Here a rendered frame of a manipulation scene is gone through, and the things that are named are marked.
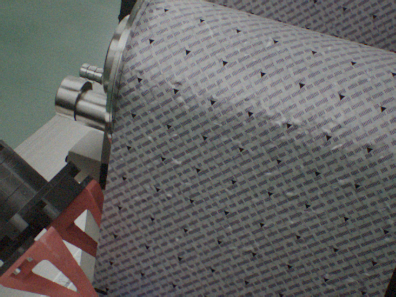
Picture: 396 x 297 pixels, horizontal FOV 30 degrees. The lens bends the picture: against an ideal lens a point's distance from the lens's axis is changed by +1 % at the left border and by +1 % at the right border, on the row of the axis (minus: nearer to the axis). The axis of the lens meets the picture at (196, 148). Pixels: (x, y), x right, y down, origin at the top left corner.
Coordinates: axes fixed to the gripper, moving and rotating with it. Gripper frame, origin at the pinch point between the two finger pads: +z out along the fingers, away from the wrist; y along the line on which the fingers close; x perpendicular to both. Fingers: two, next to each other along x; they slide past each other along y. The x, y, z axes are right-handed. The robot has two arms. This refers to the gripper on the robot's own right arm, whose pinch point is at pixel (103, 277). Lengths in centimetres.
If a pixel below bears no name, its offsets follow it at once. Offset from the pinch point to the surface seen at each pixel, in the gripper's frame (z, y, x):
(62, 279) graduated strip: -0.4, -16.9, -20.6
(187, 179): -1.4, -0.6, 13.0
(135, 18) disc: -12.7, -2.3, 19.1
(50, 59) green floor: -53, -248, -156
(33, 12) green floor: -82, -295, -173
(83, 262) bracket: -1.1, -8.8, -8.6
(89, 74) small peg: -12.8, -5.1, 10.9
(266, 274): 8.7, -0.6, 11.7
